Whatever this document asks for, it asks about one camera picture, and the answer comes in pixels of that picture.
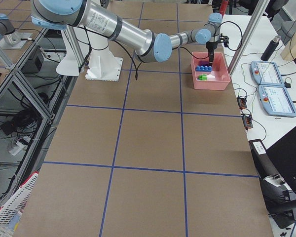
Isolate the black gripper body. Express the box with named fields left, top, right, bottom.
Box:
left=206, top=35, right=229, bottom=53

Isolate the purple block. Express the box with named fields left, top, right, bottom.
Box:
left=198, top=60, right=210, bottom=66

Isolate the long blue block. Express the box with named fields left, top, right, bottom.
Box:
left=195, top=65, right=212, bottom=73

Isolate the green block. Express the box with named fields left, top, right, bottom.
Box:
left=197, top=74, right=208, bottom=80

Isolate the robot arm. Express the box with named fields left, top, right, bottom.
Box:
left=31, top=0, right=229, bottom=64

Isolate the pink plastic box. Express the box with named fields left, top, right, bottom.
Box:
left=190, top=52, right=230, bottom=90

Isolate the red bottle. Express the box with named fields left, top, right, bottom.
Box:
left=219, top=0, right=229, bottom=16

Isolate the black water bottle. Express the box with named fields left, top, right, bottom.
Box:
left=260, top=35, right=281, bottom=61

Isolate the upper teach pendant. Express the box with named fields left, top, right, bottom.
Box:
left=250, top=61, right=284, bottom=86

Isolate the teach pendant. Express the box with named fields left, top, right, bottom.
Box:
left=250, top=61, right=284, bottom=86
left=258, top=84, right=296, bottom=118

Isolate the lower teach pendant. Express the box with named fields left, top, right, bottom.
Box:
left=258, top=84, right=296, bottom=118

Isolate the black laptop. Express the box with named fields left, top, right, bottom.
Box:
left=266, top=126, right=296, bottom=193

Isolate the white plastic basket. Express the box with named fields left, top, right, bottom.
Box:
left=0, top=171, right=38, bottom=237

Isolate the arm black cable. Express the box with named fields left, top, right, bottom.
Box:
left=82, top=21, right=244, bottom=81

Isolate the aluminium frame post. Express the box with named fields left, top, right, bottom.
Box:
left=228, top=0, right=270, bottom=76

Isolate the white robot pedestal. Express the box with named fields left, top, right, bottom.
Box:
left=85, top=24, right=123, bottom=81

